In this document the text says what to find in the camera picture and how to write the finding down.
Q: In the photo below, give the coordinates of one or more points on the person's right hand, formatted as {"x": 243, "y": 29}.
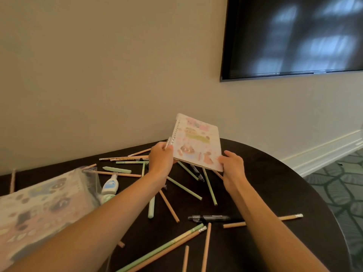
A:
{"x": 234, "y": 172}

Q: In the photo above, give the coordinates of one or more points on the person's left hand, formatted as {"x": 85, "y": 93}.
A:
{"x": 160, "y": 160}

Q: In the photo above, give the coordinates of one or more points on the cluster of pencils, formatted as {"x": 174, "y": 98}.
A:
{"x": 209, "y": 186}

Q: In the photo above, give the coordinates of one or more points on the white blue correction tape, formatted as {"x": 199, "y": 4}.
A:
{"x": 110, "y": 185}

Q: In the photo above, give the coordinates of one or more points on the white green correction tape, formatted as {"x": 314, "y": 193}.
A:
{"x": 106, "y": 199}

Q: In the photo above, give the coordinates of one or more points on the light green pencil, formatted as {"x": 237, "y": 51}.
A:
{"x": 158, "y": 249}

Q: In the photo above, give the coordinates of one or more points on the person's left forearm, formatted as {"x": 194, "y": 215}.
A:
{"x": 90, "y": 232}

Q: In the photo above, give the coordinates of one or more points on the person's right forearm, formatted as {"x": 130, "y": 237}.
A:
{"x": 275, "y": 232}

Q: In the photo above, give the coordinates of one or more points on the black wall television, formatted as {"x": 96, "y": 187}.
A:
{"x": 292, "y": 36}

